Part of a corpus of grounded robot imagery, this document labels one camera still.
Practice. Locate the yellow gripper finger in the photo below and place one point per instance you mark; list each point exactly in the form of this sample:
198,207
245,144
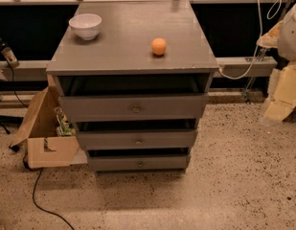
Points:
281,99

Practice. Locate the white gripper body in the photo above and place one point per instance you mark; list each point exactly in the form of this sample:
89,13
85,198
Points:
290,38

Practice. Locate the grey bottom drawer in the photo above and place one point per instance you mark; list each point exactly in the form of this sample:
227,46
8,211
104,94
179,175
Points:
138,163

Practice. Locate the grey drawer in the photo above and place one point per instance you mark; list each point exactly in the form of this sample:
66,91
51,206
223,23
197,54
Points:
137,139
133,107
138,163

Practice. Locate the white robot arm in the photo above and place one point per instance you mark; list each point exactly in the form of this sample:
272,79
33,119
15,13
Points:
287,37

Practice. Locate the grey drawer cabinet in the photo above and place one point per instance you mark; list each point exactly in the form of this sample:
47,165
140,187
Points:
119,62

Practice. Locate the grey middle drawer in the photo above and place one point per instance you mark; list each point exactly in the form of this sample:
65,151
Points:
137,139

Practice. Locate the grey top drawer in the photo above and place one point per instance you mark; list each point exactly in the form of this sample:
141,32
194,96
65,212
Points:
133,107

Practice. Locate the open cardboard box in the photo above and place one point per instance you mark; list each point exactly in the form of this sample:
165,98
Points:
39,132

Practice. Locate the orange fruit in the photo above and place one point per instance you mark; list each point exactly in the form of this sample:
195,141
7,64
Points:
158,46

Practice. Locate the white ceramic bowl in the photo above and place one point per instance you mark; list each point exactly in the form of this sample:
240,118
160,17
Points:
86,26

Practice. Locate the green packet in box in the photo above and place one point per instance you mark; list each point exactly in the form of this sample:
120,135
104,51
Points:
64,127

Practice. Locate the small labelled bottle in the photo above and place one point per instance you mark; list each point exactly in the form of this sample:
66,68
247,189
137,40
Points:
8,54

